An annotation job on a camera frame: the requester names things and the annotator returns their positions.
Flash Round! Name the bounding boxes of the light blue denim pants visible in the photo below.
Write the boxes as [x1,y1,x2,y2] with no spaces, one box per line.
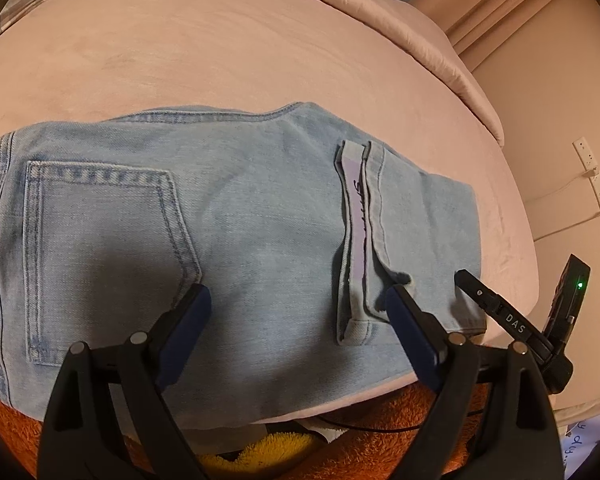
[0,103,486,429]

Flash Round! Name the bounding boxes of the orange fuzzy garment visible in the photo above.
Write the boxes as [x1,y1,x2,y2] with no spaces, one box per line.
[0,382,489,479]

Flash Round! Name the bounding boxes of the yellow fuzzy cloth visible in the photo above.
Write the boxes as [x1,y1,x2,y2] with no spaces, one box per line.
[197,432,326,479]

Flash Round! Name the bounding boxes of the pink bed sheet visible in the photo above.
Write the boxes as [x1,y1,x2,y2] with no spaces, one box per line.
[0,0,539,312]

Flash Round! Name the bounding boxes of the white wall power strip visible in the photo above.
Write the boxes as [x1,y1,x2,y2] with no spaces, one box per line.
[572,136,600,208]

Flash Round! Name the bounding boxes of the white power cable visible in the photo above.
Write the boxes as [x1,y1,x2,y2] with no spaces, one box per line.
[521,169,600,244]

